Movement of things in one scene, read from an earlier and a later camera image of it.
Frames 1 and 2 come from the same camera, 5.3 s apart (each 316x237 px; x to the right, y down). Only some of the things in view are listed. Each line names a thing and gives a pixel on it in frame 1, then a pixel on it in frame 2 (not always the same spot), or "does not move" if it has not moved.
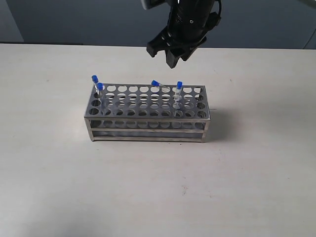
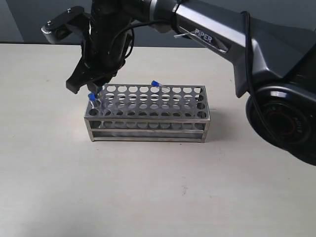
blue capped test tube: (157, 83) does not move
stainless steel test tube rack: (124, 111) does not move
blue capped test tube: (102, 98) does not move
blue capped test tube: (177, 93) → (92, 98)
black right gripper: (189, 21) → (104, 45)
